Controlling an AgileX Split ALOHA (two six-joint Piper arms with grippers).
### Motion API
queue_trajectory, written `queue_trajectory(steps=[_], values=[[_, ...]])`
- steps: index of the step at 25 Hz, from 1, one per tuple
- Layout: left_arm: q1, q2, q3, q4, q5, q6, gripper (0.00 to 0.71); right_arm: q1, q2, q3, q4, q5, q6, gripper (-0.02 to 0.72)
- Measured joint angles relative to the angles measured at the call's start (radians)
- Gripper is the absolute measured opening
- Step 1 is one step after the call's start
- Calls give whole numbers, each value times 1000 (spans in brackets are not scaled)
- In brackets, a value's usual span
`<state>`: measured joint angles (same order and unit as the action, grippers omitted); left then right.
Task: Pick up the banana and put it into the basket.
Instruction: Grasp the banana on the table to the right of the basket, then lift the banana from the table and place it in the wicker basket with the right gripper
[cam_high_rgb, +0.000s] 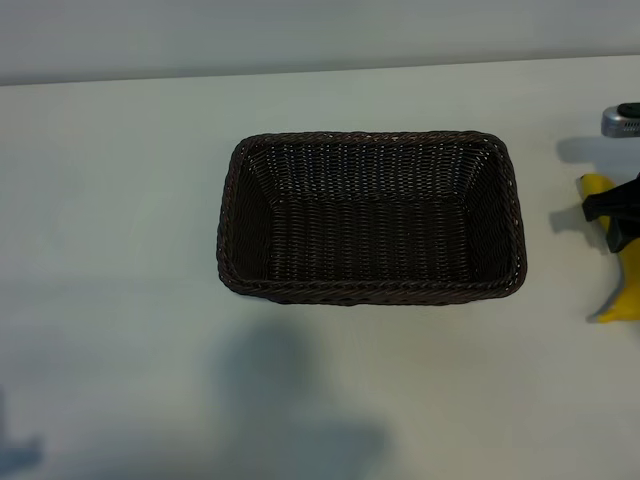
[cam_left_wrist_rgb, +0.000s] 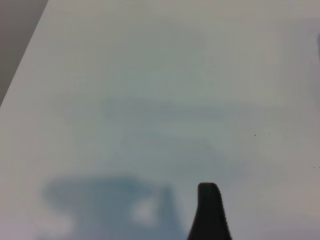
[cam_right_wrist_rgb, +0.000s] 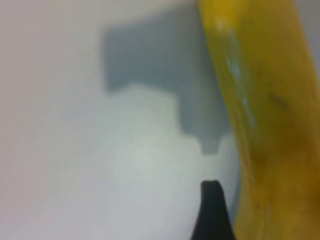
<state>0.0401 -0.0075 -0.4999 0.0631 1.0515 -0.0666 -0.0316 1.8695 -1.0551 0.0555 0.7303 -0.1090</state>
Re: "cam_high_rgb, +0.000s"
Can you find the yellow banana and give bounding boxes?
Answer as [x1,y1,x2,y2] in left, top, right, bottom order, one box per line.
[578,172,640,325]

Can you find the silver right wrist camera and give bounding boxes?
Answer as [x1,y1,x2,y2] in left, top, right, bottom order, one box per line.
[599,101,640,139]

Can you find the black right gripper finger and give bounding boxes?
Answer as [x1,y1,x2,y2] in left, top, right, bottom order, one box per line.
[582,172,640,223]
[607,216,640,254]

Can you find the dark brown woven basket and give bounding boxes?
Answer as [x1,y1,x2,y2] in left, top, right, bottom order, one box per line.
[215,129,530,307]

